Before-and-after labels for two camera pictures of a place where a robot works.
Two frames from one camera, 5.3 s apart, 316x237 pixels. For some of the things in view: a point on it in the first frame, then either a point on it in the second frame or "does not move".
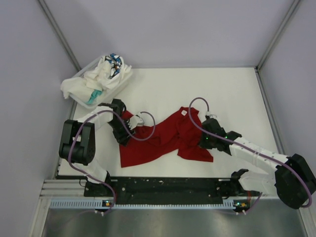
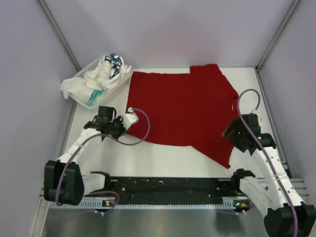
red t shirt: x=179 y=135 to x=193 y=109
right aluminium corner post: x=277 y=34 does not move
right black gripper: x=203 y=143 to x=235 y=125
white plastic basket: x=116 y=91 does not move
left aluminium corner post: x=60 y=35 does not move
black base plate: x=167 y=190 does not move
